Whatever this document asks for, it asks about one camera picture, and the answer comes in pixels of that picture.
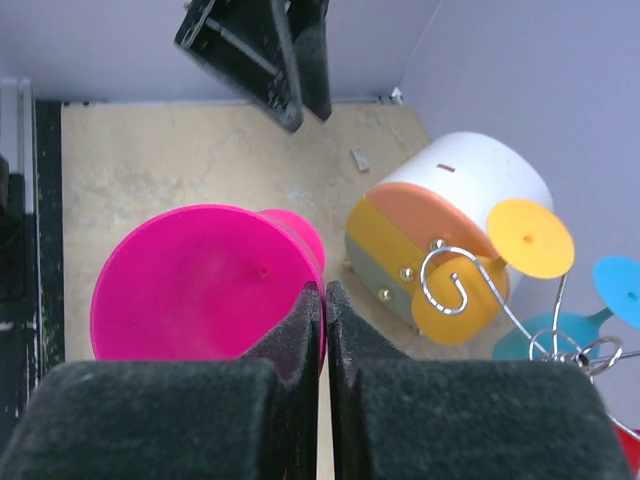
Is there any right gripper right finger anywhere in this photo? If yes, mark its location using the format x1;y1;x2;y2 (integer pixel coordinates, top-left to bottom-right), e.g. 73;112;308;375
326;281;632;479

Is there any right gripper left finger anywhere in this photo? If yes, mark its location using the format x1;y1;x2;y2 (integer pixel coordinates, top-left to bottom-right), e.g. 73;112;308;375
1;283;321;479

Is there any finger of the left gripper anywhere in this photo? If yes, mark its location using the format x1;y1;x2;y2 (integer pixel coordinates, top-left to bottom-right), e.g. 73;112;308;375
287;0;332;121
174;1;303;133

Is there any orange wine glass front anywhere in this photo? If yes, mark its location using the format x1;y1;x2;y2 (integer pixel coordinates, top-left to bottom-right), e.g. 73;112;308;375
411;198;575;346

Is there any pink plastic wine glass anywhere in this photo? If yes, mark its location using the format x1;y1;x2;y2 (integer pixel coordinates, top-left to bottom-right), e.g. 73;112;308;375
89;204;326;361

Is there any blue plastic wine glass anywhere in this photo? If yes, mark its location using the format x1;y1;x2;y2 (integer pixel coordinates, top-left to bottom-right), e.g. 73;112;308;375
492;256;639;360

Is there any chrome wine glass rack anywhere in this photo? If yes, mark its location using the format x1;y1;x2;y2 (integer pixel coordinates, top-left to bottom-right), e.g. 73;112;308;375
412;246;639;377

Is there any red plastic wine glass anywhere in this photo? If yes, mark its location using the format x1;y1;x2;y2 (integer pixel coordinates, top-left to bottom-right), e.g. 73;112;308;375
614;422;640;476

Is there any small grey block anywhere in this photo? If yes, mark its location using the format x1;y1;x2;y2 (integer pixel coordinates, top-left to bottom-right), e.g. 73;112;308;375
351;147;371;173

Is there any round white drawer cabinet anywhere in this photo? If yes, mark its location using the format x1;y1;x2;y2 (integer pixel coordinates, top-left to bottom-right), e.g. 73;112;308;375
345;132;553;325

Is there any black base frame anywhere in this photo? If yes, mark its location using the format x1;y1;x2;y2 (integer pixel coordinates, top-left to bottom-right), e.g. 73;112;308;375
0;99;66;431

